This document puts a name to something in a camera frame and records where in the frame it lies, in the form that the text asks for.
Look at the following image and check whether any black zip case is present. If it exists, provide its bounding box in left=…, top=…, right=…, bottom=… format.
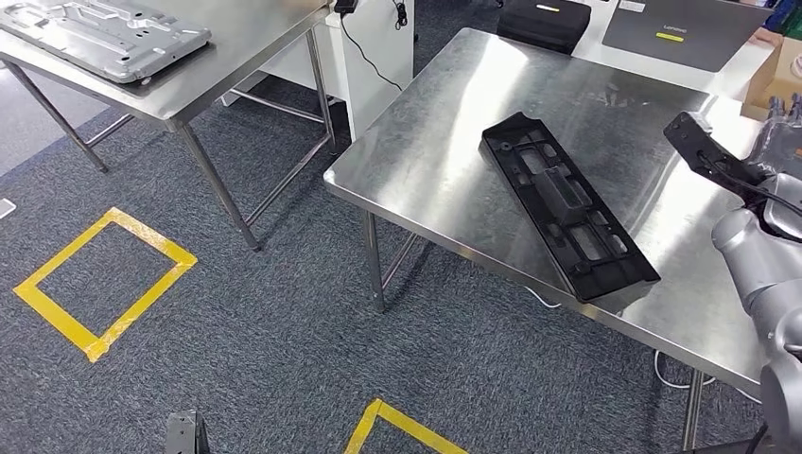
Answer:
left=497, top=0, right=593, bottom=56

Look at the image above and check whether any long black plastic part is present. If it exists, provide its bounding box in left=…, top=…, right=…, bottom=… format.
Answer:
left=479, top=111, right=662, bottom=304

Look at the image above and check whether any white cabinet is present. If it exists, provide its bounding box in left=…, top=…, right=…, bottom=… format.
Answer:
left=218, top=0, right=416, bottom=144

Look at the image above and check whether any yellow floor tape square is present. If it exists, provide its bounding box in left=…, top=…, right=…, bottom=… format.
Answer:
left=12, top=206, right=199, bottom=365
left=342, top=398, right=468, bottom=454

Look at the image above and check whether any stainless steel workbench table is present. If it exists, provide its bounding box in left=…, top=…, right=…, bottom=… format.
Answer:
left=323, top=26, right=802, bottom=452

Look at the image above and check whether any brown cardboard box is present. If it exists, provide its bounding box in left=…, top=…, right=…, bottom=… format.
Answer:
left=740, top=27, right=802, bottom=123

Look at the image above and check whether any black power cable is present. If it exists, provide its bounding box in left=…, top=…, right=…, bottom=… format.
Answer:
left=338, top=12, right=406, bottom=92

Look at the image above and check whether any thin black camera cable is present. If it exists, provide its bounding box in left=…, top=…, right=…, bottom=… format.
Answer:
left=698, top=156, right=802, bottom=242

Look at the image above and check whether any grey stamped metal panel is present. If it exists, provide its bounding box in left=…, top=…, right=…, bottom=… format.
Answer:
left=0, top=0, right=213, bottom=84

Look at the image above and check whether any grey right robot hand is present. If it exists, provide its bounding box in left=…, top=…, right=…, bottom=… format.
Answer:
left=748, top=94, right=802, bottom=180

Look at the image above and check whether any grey laptop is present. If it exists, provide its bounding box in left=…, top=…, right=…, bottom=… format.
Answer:
left=601, top=0, right=775, bottom=73

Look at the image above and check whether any white cable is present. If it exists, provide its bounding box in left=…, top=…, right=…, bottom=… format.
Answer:
left=653, top=349, right=762, bottom=406

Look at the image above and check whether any black right wrist camera bracket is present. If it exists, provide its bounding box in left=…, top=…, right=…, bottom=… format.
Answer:
left=662, top=111, right=769, bottom=205

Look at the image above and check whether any dark left wrist camera bracket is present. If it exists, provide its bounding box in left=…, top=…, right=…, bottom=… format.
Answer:
left=165, top=410, right=211, bottom=454

